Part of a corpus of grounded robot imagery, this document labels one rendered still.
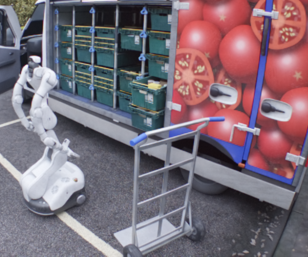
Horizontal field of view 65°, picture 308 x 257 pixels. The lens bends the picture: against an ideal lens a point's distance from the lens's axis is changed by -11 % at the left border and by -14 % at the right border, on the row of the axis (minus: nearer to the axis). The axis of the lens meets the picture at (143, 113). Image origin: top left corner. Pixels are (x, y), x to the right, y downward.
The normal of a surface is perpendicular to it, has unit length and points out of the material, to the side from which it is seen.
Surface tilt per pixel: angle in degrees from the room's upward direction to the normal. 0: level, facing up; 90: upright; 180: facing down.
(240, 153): 90
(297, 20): 90
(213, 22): 90
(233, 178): 90
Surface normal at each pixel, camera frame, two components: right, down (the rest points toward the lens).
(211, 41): -0.63, 0.25
